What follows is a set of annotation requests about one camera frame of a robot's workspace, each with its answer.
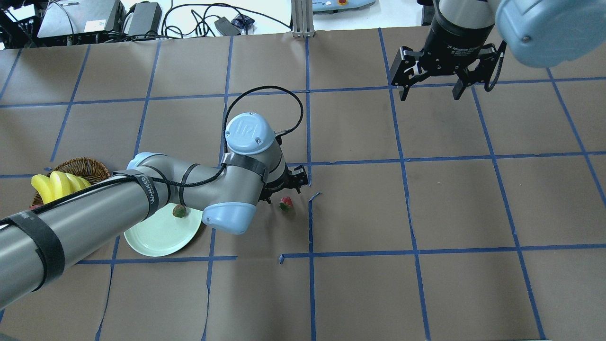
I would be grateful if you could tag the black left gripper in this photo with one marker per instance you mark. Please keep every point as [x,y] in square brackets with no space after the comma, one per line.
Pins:
[280,180]

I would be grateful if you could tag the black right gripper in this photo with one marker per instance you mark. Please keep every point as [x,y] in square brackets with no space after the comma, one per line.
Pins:
[455,46]

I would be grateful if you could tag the red strawberry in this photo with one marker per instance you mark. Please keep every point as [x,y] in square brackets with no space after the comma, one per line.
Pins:
[180,211]
[286,204]

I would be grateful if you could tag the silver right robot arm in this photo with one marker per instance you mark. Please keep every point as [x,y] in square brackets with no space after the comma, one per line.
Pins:
[539,33]

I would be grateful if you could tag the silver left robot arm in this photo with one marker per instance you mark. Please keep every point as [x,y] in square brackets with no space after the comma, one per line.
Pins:
[38,245]

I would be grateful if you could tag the light green plate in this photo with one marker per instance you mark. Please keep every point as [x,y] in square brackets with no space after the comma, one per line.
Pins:
[162,234]

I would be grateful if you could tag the black power adapter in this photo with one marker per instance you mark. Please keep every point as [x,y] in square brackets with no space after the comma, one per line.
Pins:
[226,28]

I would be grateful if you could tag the brown wicker basket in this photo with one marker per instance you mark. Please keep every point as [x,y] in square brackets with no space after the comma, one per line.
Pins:
[88,168]

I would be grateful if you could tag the yellow banana bunch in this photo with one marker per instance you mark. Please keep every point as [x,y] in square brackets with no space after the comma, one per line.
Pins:
[57,185]

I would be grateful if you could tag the black laptop computer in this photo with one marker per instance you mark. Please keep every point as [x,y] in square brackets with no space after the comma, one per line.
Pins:
[81,18]

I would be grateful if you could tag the aluminium frame post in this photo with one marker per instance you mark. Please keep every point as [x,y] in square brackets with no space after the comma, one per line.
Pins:
[301,15]

